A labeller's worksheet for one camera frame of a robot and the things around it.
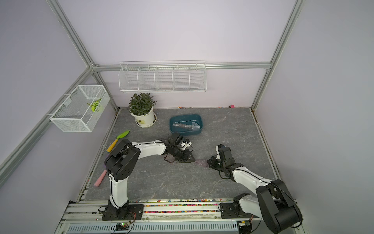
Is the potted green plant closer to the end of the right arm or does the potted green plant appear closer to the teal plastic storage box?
the teal plastic storage box

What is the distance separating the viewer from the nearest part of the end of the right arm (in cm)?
65

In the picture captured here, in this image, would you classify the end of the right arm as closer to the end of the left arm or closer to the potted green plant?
the end of the left arm

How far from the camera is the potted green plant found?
0.98m
